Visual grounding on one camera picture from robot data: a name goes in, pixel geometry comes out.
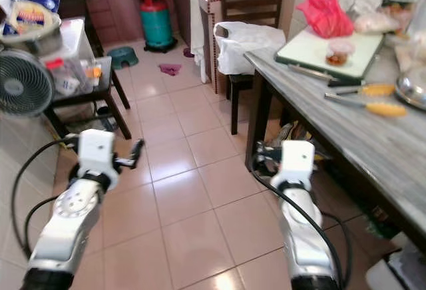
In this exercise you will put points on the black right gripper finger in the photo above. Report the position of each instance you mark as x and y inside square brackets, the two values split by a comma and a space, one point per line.
[257, 151]

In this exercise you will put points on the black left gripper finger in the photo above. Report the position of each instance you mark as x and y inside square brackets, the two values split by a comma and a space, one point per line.
[140, 150]

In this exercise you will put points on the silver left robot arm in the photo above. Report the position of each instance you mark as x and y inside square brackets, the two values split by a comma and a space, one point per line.
[70, 227]

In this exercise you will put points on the printed sack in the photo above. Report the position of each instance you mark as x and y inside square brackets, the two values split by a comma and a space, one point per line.
[289, 136]

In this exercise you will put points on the black side table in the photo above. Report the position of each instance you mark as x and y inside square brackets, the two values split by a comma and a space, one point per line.
[86, 97]

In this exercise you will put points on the pink cloth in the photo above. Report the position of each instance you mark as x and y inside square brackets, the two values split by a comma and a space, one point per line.
[170, 69]

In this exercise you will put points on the small green plastic stool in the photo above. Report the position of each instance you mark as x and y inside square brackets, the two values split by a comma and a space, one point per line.
[122, 56]

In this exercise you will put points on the red capped white bottle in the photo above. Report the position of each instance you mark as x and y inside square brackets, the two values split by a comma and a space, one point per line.
[63, 82]

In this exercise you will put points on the white plastic bag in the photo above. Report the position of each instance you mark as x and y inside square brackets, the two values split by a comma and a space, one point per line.
[246, 47]

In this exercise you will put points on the green white cutting board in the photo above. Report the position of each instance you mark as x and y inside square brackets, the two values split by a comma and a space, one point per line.
[306, 50]

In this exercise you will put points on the green gas cylinder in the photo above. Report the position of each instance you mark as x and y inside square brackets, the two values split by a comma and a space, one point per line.
[158, 27]

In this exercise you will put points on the clear round food cup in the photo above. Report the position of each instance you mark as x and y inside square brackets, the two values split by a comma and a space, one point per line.
[339, 53]

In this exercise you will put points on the clear plastic storage box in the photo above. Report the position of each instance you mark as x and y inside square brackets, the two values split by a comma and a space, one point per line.
[76, 40]

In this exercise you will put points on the grey electric fan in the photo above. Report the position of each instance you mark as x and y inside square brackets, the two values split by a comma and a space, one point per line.
[23, 84]

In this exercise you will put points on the white hanging cloth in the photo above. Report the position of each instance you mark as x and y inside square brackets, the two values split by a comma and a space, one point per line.
[196, 30]

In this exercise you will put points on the steel cooking pot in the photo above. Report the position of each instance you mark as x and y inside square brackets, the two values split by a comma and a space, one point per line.
[33, 42]

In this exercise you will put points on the red plastic bag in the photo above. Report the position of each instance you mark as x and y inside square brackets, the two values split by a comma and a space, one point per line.
[325, 14]

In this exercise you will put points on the small steel bowl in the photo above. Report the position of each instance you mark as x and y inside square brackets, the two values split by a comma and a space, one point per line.
[414, 90]

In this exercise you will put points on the white plastic box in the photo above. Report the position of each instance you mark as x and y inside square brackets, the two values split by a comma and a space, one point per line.
[396, 267]

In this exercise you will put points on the clear bag of bread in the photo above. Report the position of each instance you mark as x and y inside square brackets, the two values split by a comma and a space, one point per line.
[376, 22]

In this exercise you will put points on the blue yellow snack package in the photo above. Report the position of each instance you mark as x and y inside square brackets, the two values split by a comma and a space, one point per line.
[33, 14]

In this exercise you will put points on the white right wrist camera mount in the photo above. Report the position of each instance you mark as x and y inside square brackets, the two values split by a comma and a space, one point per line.
[298, 160]

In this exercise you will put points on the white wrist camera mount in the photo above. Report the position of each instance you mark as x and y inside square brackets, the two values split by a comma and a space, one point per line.
[96, 149]
[298, 160]

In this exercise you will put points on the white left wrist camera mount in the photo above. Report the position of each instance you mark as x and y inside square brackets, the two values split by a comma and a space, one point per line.
[96, 149]

